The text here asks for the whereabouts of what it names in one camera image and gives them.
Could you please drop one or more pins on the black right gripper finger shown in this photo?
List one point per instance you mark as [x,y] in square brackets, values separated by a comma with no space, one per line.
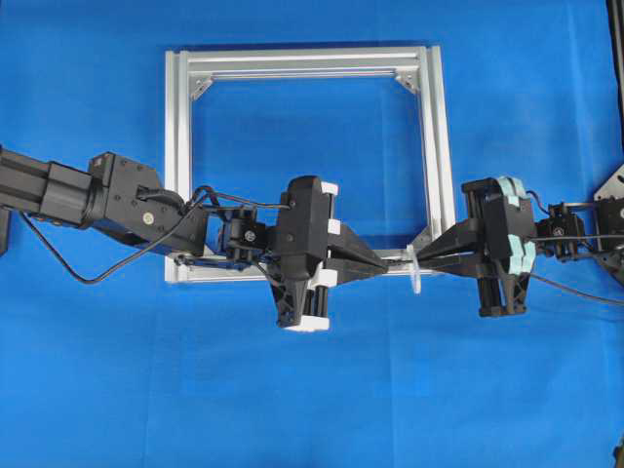
[463,237]
[463,265]

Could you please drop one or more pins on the aluminium extrusion frame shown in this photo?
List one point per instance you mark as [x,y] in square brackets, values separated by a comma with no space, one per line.
[371,120]

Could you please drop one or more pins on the translucent white zip tie loop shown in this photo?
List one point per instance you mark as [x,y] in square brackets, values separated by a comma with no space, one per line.
[414,269]

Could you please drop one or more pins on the blue cloth mat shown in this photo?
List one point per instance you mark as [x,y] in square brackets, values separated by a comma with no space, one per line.
[135,372]

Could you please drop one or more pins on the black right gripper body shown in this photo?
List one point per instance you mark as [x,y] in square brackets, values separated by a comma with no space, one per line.
[502,206]

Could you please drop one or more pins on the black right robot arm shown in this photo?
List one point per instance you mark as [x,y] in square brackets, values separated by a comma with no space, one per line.
[573,231]

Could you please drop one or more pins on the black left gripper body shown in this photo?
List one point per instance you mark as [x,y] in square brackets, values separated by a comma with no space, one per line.
[298,249]

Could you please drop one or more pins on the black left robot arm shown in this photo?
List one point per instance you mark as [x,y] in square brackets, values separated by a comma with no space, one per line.
[127,202]

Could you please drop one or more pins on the black vertical post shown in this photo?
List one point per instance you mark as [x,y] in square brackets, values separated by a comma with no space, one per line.
[615,22]

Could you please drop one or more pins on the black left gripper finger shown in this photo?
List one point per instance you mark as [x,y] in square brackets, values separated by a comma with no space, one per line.
[351,270]
[344,243]

